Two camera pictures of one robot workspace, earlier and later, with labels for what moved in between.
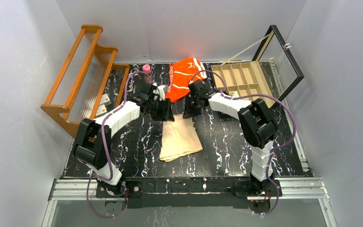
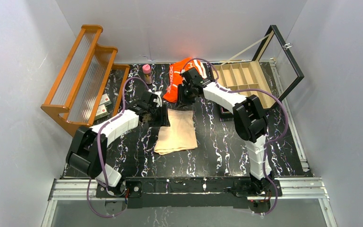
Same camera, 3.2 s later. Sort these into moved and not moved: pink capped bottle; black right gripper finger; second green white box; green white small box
Moved: black right gripper finger
Not moved: second green white box; green white small box; pink capped bottle
